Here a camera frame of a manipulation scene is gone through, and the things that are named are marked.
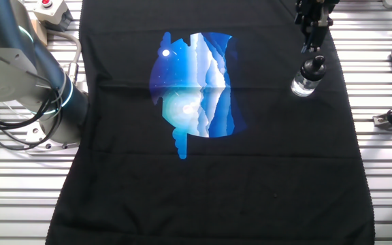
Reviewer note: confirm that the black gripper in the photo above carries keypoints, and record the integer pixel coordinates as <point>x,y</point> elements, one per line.
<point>315,12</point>

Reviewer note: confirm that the clear glass jar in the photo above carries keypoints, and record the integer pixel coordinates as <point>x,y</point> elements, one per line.
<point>303,86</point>

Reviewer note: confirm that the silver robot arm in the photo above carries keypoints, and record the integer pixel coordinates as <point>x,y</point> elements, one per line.
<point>29,75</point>

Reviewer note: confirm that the grey emergency stop button box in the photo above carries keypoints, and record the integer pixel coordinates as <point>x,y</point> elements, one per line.
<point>51,10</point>

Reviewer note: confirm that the light wooden block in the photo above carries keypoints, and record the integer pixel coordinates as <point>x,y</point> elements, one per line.
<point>39,32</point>

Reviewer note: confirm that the black cloth with blue print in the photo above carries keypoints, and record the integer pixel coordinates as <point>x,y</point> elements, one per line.
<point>216,190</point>

